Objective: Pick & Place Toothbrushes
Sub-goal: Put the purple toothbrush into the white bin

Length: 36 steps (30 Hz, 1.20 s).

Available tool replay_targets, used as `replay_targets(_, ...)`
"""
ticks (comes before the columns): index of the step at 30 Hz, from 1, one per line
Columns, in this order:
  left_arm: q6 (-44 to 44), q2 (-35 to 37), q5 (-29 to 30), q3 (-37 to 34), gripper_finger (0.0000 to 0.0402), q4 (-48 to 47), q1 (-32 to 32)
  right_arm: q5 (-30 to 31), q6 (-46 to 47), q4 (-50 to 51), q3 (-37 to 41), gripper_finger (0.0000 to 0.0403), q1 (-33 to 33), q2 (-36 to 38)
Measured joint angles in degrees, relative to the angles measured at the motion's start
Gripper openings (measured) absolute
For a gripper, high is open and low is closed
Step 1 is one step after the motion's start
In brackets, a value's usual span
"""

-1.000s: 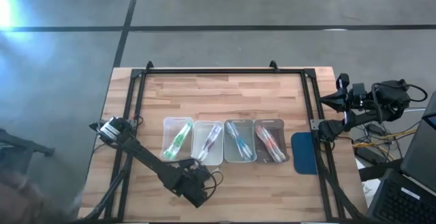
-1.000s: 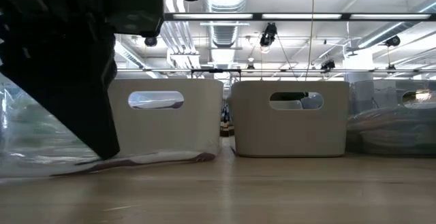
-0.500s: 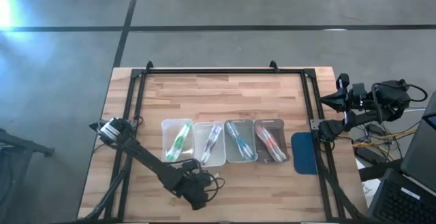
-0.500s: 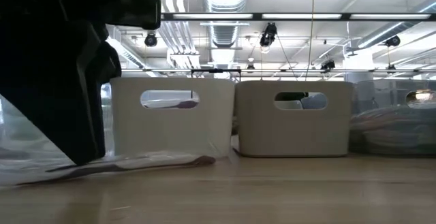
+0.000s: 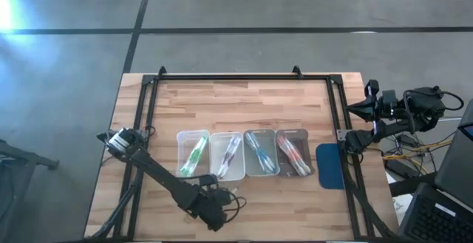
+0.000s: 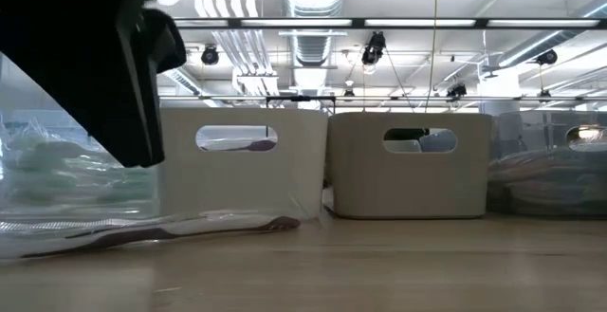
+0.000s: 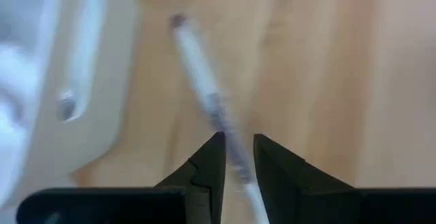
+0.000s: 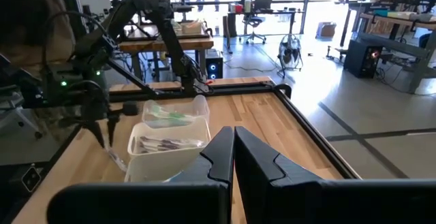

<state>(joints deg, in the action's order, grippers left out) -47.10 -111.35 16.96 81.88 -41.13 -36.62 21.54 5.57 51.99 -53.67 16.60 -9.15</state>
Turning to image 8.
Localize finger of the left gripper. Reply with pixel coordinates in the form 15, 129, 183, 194
107, 116, 119, 146
83, 120, 105, 148

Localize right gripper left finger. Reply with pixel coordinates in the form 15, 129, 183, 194
47, 125, 235, 224

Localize black computer blue lights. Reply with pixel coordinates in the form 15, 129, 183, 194
205, 48, 224, 80

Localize clear plastic bin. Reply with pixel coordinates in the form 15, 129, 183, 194
142, 94, 211, 129

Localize black computer red light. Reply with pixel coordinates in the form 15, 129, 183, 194
343, 39, 384, 79

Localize black office chair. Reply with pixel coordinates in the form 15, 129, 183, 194
238, 12, 268, 45

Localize grey plastic bin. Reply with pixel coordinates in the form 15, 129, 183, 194
165, 155, 208, 184

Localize grey metal workbench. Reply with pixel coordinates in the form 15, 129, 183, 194
354, 0, 436, 94

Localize purple white toothbrush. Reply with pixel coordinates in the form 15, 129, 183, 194
139, 135, 205, 148
138, 144, 181, 154

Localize black equipment stand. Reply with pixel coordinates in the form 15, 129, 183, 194
0, 55, 44, 140

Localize white plastic bin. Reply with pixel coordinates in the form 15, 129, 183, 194
124, 116, 212, 183

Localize black desk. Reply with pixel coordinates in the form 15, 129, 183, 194
226, 8, 305, 38

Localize round floor fan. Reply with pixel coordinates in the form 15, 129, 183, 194
277, 33, 304, 78

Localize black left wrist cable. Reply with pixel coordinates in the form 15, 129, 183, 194
41, 10, 108, 68

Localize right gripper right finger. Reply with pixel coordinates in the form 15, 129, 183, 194
234, 125, 436, 224

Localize black table frame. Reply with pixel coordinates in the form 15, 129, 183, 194
0, 82, 362, 224

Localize black frame cable clip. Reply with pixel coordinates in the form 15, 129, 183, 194
275, 83, 293, 99

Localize cardboard box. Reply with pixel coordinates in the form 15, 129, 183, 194
315, 21, 337, 38

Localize wooden workbench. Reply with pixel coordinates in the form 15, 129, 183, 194
119, 22, 215, 82

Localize grey metal mounting plate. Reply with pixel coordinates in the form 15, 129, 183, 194
22, 167, 42, 193

